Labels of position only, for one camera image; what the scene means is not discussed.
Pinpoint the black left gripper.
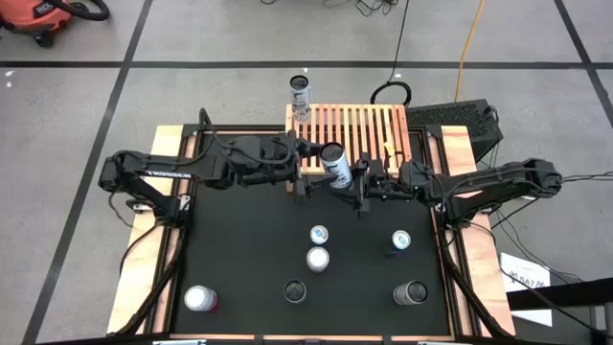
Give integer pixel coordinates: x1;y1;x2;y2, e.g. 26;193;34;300
224;135;339;205

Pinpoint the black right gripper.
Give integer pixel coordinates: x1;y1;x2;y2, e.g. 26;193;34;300
344;153;435;221

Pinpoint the Celsius Arctic Vibe can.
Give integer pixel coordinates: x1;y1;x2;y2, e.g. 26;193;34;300
288;74;312;123
319;141;355;192

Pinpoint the blue silver Red Bull can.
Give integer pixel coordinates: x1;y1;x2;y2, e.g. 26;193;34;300
382;229;413;258
308;224;330;245

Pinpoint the Celsius Peach Vibe can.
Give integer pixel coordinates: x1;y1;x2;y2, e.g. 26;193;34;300
392;280;429;307

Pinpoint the dark can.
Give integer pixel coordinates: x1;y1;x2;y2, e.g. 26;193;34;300
283;279;307;305

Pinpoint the wooden slatted shelf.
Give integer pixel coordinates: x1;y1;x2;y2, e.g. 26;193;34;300
284;103;416;194

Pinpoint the pink and silver can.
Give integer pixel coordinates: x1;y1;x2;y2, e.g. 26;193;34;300
306;246;331;274

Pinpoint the black computer case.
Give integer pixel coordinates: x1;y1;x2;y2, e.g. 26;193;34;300
405;99;505;163

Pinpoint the red can white lid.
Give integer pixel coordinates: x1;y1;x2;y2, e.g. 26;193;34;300
183;285;220;313

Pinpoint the white paper sign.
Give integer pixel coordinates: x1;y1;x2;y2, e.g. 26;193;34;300
499;252;553;328

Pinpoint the black beam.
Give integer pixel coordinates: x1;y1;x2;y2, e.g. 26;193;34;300
506;276;613;312

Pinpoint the orange shop vacuum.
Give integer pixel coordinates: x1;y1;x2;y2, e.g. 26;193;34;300
0;0;73;48

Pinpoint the black hanging cable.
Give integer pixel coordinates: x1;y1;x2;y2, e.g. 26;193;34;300
370;0;414;107

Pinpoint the yellow hanging cable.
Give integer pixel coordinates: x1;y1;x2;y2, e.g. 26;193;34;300
453;0;488;103

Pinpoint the black aluminium rig frame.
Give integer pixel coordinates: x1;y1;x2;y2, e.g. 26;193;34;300
114;122;516;345

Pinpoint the black vacuum hose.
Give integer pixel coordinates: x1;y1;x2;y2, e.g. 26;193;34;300
47;0;111;23

